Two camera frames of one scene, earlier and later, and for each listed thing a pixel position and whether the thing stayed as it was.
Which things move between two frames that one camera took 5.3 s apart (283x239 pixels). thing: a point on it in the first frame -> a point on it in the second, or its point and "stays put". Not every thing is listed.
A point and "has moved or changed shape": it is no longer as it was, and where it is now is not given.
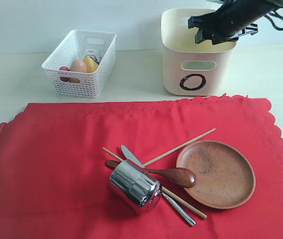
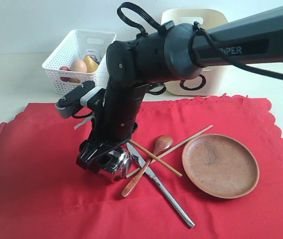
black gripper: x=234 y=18 -> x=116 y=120
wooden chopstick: x=194 y=209 -> x=165 y=154
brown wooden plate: x=225 y=177 has moved or changed shape
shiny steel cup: x=136 y=186 -> x=124 y=163
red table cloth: x=45 y=175 stays put
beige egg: x=78 y=65 stays put
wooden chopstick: x=179 y=147 -> x=211 y=126
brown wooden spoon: x=182 y=176 -> x=162 y=142
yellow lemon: x=74 y=80 stays put
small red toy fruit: x=65 y=68 stays put
